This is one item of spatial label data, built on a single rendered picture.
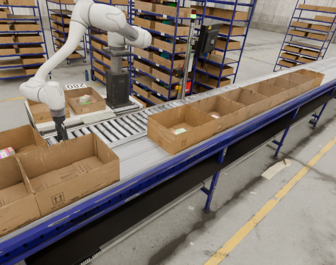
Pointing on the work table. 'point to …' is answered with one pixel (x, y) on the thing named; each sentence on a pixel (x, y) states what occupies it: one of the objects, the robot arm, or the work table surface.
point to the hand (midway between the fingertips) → (63, 141)
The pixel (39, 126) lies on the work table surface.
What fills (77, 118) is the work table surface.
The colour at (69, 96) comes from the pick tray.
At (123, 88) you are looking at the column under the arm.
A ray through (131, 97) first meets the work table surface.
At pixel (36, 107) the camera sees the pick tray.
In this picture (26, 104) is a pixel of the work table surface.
